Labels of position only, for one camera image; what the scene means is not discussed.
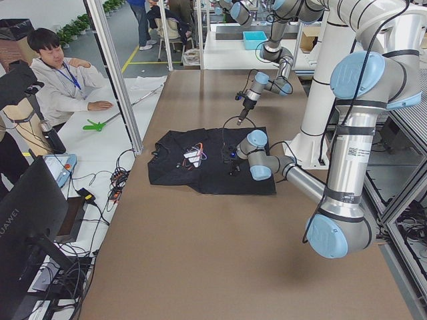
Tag black huawei monitor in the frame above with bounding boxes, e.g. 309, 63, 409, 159
1, 157, 84, 319

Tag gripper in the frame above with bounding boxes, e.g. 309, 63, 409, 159
235, 91, 256, 121
222, 143, 241, 176

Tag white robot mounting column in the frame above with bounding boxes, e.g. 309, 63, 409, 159
283, 0, 427, 171

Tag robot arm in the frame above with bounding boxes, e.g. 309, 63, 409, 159
230, 1, 426, 259
236, 1, 324, 124

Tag seated person in grey hoodie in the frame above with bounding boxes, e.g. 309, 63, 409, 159
27, 28, 113, 131

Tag black water bottle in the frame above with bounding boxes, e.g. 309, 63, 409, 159
40, 120, 66, 154

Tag orange grey usb hub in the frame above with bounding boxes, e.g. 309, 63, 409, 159
108, 168, 130, 203

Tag green plastic tool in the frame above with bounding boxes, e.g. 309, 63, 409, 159
83, 119, 106, 132

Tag teach pendant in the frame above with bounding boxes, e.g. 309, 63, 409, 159
43, 153, 77, 187

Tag blue plastic bin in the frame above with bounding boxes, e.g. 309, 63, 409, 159
243, 31, 268, 51

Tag black t-shirt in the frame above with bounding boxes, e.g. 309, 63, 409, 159
147, 128, 276, 195

